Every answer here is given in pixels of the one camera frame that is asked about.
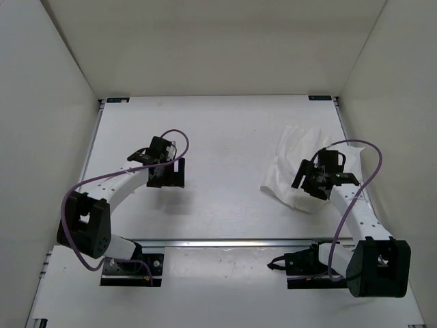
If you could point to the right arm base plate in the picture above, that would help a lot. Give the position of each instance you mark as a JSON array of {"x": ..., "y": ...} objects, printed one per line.
[{"x": 304, "y": 271}]

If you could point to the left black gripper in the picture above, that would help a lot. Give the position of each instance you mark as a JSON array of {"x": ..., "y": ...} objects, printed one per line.
[{"x": 176, "y": 178}]

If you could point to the aluminium front rail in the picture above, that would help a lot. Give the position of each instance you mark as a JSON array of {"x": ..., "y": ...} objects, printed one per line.
[{"x": 230, "y": 242}]

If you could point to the left blue corner label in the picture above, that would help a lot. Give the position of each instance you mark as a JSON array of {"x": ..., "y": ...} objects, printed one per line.
[{"x": 118, "y": 100}]

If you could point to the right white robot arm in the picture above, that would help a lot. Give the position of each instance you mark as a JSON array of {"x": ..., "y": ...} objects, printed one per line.
[{"x": 377, "y": 266}]

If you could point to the blue corner label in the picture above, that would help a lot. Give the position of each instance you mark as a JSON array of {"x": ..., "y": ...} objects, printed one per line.
[
  {"x": 118, "y": 100},
  {"x": 319, "y": 97}
]

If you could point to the right blue corner label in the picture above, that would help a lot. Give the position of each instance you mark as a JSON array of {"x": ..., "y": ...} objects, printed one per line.
[{"x": 319, "y": 97}]

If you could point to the white pleated skirt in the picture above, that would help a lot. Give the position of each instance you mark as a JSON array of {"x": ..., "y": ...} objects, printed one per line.
[{"x": 295, "y": 144}]

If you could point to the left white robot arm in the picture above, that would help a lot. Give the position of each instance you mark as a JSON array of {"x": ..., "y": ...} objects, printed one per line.
[{"x": 85, "y": 225}]

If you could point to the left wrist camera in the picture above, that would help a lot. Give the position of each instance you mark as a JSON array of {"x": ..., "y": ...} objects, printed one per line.
[{"x": 172, "y": 151}]

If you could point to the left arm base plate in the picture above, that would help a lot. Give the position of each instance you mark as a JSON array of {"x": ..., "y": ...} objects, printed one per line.
[{"x": 134, "y": 275}]

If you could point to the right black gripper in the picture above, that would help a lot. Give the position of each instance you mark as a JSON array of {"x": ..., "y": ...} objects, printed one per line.
[{"x": 306, "y": 188}]

